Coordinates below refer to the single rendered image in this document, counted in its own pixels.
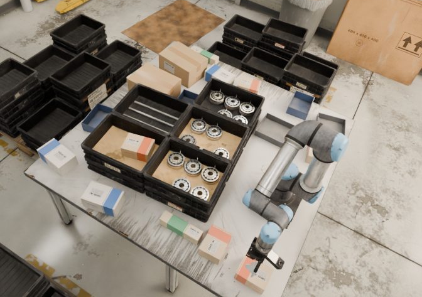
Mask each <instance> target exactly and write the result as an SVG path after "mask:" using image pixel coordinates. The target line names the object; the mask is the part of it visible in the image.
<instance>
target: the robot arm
mask: <svg viewBox="0 0 422 297"><path fill-rule="evenodd" d="M284 140H285V141H284V143H283V145H282V146H281V148H280V149H279V151H278V153H277V154H276V156H275V157H274V159H273V160H272V162H271V164H270V165H269V167H268V168H267V170H266V172H265V173H264V174H263V176H262V178H261V179H260V181H259V183H258V184H257V186H256V187H255V189H254V190H251V189H250V190H248V191H247V192H246V194H245V195H244V197H243V199H242V202H243V204H244V205H245V206H247V207H248V208H249V209H251V210H253V211H254V212H256V213H257V214H259V215H260V216H261V217H263V218H264V219H266V220H267V223H266V224H264V225H263V227H262V228H261V231H260V233H259V236H258V238H257V237H255V238H254V240H253V241H252V243H251V246H250V248H249V250H248V252H247V254H246V256H247V257H248V258H250V259H252V260H254V259H255V260H256V261H258V262H256V261H253V262H252V264H246V265H245V267H246V269H247V270H249V271H250V272H251V277H253V276H255V275H256V273H257V271H258V269H259V267H260V265H261V264H262V263H263V261H264V259H266V260H267V261H268V262H270V263H271V264H272V265H273V266H274V267H275V268H276V269H282V267H283V265H284V261H283V260H282V259H281V258H280V257H279V256H278V255H277V254H276V253H275V252H274V251H273V250H272V248H273V246H274V245H275V243H276V241H277V240H278V239H279V237H280V235H281V234H282V232H283V230H284V229H285V228H286V226H287V225H288V224H289V222H290V220H291V219H292V217H293V212H292V210H291V209H290V208H289V207H288V206H286V205H280V206H278V207H277V206H275V205H274V204H273V203H271V202H270V201H268V199H269V198H271V199H272V200H274V201H276V202H286V201H288V200H289V199H290V198H291V196H292V194H293V193H294V194H295V195H297V196H299V197H300V198H302V199H303V200H304V201H306V202H308V203H310V204H313V203H315V202H316V200H317V199H318V197H319V196H320V195H321V194H322V192H323V191H324V189H325V187H324V186H323V185H322V180H323V177H324V176H325V173H326V172H327V170H328V168H329V166H330V164H331V163H333V162H339V161H340V160H341V159H342V156H343V155H344V153H345V150H346V149H347V146H348V144H349V139H348V137H346V136H344V135H343V134H342V133H339V132H337V131H335V130H333V129H332V128H330V127H328V126H326V125H324V124H322V123H321V122H319V121H315V120H307V121H303V122H300V123H298V124H297V125H295V126H294V127H292V128H291V129H290V130H289V131H288V133H287V134H286V135H285V137H284ZM305 145H307V146H309V147H310V148H312V153H313V157H312V159H311V161H310V164H309V166H308V169H307V171H306V173H304V174H302V173H301V172H299V169H298V167H297V166H296V165H295V164H294V163H292V161H293V160H294V158H295V156H296V155H297V154H298V151H299V150H301V149H303V148H304V147H305ZM255 266H256V267H255Z"/></svg>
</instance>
